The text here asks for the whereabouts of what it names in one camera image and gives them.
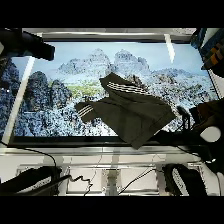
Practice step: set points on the olive striped pants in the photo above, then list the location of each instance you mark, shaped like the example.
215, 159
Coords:
133, 113

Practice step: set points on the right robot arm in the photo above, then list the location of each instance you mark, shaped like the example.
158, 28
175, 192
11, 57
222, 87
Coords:
208, 115

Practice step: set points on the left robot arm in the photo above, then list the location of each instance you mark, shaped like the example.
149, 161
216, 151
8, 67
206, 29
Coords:
30, 45

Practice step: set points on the blue garment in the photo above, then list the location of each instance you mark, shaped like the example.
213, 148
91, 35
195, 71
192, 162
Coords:
198, 37

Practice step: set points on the dark checked garment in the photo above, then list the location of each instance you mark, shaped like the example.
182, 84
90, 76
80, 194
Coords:
215, 56

